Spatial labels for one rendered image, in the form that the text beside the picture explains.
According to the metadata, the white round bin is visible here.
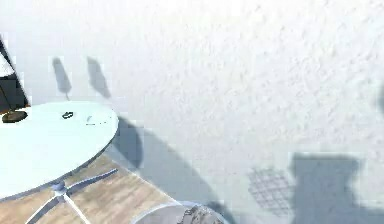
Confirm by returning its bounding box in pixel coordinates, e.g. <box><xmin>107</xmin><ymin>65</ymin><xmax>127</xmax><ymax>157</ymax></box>
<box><xmin>130</xmin><ymin>200</ymin><xmax>231</xmax><ymax>224</ymax></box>

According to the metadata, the round pale blue table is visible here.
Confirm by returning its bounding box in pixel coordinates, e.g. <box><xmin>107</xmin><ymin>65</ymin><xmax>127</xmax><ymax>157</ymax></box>
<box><xmin>0</xmin><ymin>100</ymin><xmax>120</xmax><ymax>224</ymax></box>

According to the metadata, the dark table lamp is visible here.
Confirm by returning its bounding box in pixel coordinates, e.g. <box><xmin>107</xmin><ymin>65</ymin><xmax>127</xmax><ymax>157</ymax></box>
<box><xmin>0</xmin><ymin>35</ymin><xmax>32</xmax><ymax>124</ymax></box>

